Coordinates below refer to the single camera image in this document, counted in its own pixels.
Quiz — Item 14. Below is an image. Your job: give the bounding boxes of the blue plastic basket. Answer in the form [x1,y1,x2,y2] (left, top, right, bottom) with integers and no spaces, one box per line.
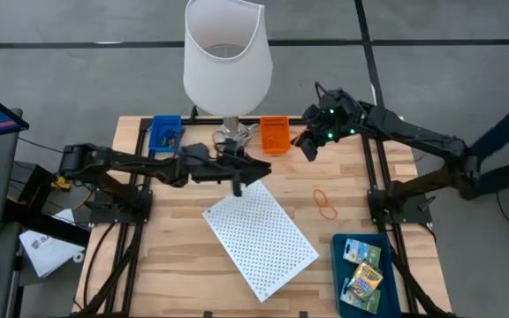
[148,114,183,154]

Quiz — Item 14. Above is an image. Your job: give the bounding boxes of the green yellow crayon box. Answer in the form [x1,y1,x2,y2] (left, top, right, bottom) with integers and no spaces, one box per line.
[346,260,384,301]

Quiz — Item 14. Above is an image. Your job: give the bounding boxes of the green blue card pack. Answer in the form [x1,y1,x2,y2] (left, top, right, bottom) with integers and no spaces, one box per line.
[340,276,383,315]
[342,238,383,269]

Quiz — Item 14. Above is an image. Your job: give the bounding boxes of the teal plastic tray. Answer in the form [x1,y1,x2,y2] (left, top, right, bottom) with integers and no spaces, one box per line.
[330,232,402,318]

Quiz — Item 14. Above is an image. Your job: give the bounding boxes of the white perforated metal shelf riser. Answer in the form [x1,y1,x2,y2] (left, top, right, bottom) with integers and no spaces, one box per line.
[201,179,321,304]

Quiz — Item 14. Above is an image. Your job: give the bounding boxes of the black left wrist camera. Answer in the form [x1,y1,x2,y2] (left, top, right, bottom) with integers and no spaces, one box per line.
[224,137,243,156]

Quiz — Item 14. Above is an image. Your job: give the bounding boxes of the black aluminium table frame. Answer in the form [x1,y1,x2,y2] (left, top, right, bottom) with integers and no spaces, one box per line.
[72,103,454,318]

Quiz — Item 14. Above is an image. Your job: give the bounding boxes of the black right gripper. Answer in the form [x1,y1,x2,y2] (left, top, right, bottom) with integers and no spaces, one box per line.
[300,102,362,163]

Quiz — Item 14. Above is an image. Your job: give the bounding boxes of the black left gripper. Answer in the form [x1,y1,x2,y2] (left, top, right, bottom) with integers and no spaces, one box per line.
[177,142,273,198]

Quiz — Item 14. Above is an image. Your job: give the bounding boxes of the silver lamp with white shade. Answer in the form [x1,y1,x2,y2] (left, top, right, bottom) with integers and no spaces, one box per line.
[182,0,274,151]

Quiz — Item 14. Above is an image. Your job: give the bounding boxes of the white printed paper sheets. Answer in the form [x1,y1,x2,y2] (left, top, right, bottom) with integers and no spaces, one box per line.
[19,208,86,278]

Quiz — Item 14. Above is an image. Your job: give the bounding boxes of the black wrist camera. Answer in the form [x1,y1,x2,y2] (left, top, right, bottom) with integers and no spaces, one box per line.
[323,89,355,117]
[224,137,243,156]

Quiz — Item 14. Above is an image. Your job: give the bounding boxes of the orange plastic basket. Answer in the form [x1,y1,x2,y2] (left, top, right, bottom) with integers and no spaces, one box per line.
[259,116,292,155]

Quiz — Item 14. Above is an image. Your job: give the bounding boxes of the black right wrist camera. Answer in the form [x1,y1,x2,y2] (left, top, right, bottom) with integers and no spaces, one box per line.
[323,89,355,117]

